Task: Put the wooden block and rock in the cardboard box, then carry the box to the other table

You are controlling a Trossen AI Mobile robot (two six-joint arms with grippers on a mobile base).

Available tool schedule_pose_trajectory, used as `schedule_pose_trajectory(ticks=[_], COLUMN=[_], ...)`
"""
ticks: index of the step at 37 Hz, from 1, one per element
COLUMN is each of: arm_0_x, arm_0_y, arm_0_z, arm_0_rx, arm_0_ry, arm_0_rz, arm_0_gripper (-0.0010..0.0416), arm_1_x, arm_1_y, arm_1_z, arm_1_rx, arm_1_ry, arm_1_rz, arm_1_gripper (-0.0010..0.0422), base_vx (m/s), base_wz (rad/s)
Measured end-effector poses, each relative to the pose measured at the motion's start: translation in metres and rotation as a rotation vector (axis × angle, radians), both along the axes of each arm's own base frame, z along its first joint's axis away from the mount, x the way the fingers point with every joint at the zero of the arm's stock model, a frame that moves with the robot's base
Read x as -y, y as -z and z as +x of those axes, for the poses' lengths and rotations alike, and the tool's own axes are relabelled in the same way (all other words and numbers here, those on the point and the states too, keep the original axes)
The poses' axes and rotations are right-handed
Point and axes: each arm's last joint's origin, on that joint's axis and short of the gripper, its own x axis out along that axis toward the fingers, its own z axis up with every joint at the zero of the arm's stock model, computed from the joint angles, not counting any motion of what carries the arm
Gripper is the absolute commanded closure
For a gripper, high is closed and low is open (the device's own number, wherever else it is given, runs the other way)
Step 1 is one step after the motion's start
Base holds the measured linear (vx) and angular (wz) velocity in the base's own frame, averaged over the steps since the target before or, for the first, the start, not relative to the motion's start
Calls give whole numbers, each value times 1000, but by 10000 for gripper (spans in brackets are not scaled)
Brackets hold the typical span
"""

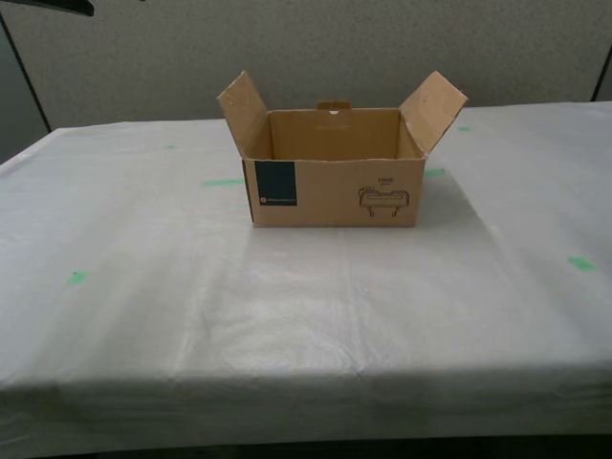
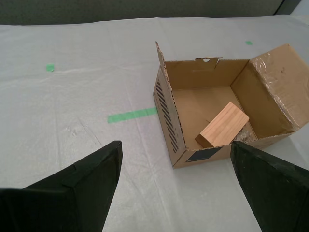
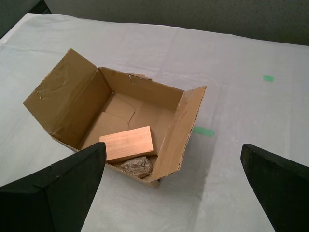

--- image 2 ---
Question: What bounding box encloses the brown cardboard box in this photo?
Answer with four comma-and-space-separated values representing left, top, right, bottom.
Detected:
152, 41, 309, 170

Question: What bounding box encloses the light wooden block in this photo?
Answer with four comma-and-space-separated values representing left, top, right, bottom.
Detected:
195, 101, 250, 148

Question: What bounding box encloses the black partition trim strip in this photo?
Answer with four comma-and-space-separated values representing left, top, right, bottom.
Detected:
274, 0, 287, 16

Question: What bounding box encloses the long light green tape strip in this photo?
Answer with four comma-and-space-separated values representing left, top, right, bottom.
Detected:
107, 107, 159, 124

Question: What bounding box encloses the white plastic table cover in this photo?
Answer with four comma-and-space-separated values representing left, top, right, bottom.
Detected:
0, 14, 309, 232

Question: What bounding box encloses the speckled beige rock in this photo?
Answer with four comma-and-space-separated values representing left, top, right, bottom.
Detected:
235, 128, 254, 143

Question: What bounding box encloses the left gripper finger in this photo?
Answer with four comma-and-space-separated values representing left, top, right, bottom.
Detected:
229, 141, 309, 232
0, 141, 123, 232

